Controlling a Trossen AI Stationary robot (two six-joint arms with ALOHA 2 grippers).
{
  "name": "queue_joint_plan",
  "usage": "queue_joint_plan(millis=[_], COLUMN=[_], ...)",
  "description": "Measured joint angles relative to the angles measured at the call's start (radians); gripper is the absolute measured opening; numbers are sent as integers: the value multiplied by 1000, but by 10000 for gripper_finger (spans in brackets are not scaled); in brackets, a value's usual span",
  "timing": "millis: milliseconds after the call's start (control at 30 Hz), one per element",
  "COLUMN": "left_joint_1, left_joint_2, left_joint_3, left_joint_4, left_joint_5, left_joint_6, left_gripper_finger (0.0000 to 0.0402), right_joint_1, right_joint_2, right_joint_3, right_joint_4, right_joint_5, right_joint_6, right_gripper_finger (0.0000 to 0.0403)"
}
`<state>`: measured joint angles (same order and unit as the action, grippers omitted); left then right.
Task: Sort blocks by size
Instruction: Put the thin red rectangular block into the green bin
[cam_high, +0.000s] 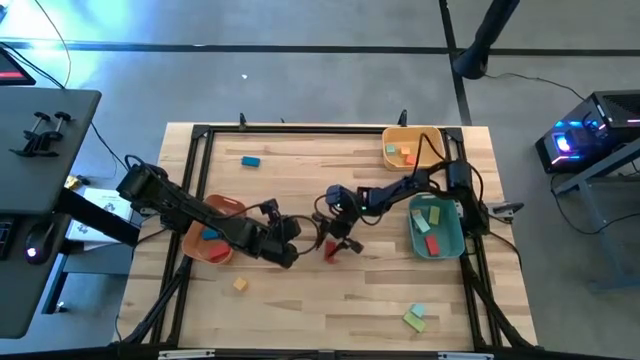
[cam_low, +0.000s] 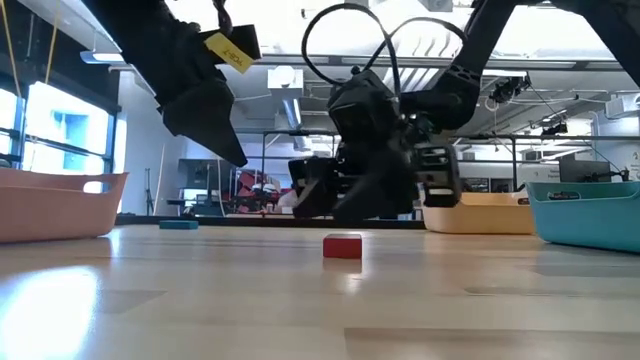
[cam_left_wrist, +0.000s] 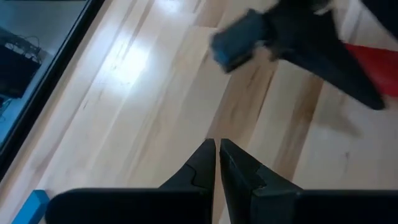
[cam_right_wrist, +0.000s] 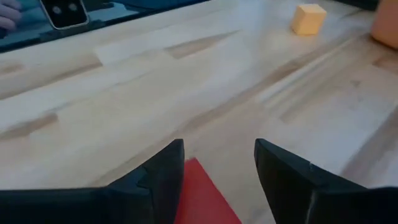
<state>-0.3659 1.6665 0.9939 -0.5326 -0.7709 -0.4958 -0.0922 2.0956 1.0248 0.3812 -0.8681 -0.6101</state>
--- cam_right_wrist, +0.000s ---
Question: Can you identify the black smartphone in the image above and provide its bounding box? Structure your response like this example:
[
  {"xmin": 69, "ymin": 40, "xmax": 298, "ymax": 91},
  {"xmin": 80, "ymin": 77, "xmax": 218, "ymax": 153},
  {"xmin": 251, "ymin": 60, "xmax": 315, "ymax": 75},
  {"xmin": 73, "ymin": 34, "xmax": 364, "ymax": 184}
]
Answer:
[{"xmin": 39, "ymin": 0, "xmax": 90, "ymax": 31}]

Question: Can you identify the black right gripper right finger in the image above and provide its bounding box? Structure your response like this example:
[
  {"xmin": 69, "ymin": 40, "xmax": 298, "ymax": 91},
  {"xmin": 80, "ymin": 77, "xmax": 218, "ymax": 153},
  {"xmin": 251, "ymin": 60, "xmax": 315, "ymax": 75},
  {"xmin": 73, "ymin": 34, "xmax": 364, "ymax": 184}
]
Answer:
[{"xmin": 254, "ymin": 138, "xmax": 398, "ymax": 224}]

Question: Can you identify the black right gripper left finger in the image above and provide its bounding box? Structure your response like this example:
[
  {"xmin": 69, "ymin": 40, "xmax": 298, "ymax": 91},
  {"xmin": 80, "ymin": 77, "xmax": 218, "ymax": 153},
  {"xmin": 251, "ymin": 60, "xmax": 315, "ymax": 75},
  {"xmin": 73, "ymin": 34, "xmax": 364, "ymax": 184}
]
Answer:
[{"xmin": 0, "ymin": 139, "xmax": 185, "ymax": 224}]

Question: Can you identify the red flat medium block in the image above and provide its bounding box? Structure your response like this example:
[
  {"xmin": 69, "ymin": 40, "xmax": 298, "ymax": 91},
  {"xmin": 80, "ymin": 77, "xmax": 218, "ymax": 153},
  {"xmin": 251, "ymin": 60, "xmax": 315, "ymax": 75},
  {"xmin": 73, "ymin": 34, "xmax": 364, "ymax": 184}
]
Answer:
[{"xmin": 174, "ymin": 157, "xmax": 243, "ymax": 224}]

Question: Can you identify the yellow small cube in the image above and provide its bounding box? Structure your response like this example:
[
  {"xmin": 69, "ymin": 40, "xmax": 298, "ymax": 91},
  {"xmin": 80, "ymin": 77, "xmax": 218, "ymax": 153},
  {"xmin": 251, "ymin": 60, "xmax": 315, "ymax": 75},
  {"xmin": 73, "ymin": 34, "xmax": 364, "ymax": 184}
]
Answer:
[{"xmin": 290, "ymin": 3, "xmax": 328, "ymax": 36}]

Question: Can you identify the orange plastic bin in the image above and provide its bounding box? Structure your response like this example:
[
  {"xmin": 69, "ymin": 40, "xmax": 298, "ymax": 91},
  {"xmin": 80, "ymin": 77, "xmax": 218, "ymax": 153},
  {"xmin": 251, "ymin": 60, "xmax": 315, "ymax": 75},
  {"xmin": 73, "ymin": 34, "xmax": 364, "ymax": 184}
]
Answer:
[{"xmin": 369, "ymin": 0, "xmax": 398, "ymax": 50}]

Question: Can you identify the person's hand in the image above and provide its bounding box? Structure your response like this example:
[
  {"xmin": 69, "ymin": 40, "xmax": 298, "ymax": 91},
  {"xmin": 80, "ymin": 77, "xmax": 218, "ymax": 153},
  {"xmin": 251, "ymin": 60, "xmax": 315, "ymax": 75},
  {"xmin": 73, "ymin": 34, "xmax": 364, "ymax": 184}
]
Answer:
[{"xmin": 0, "ymin": 0, "xmax": 22, "ymax": 32}]

